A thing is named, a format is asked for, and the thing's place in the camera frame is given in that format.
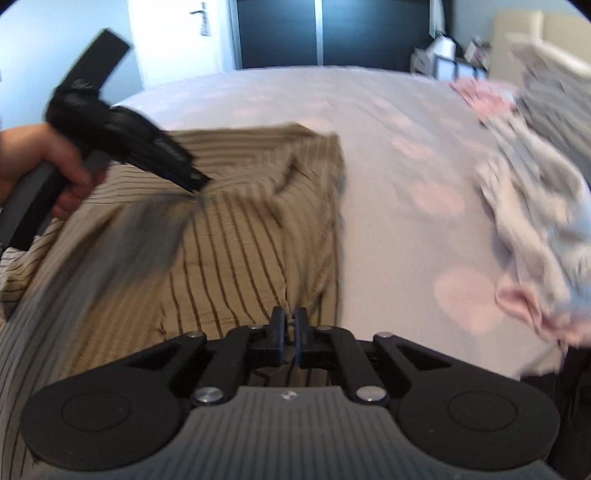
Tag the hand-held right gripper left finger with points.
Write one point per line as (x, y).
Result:
(279, 339)

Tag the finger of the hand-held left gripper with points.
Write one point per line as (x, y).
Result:
(166, 168)
(178, 152)

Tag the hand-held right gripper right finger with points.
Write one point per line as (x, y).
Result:
(301, 339)

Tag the tan striped shirt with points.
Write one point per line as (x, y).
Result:
(258, 240)

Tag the pile of light clothes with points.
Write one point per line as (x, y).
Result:
(531, 217)

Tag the person's left hand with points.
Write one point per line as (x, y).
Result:
(32, 152)

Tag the white door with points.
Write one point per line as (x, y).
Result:
(175, 46)

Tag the dark wardrobe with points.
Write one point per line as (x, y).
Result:
(277, 32)

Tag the pink garment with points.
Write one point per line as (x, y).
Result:
(521, 300)
(485, 99)

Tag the cream upholstered headboard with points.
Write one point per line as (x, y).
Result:
(517, 32)

